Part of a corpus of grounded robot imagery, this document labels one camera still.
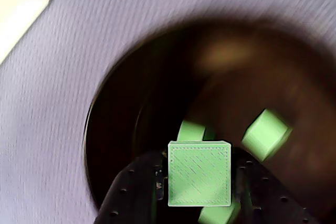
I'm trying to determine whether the blue woven cloth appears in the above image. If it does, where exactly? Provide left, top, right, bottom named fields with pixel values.
left=0, top=0, right=336, bottom=224

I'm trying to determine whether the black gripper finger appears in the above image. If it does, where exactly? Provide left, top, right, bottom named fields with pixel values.
left=230, top=146, right=320, bottom=224
left=93, top=150, right=169, bottom=224

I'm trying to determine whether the black metal bucket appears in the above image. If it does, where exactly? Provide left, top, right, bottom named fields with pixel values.
left=83, top=19, right=336, bottom=224

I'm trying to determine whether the green cube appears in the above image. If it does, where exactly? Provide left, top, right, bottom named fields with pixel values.
left=167, top=141, right=233, bottom=207
left=176, top=120, right=216, bottom=142
left=240, top=108, right=293, bottom=162
left=198, top=201, right=242, bottom=224

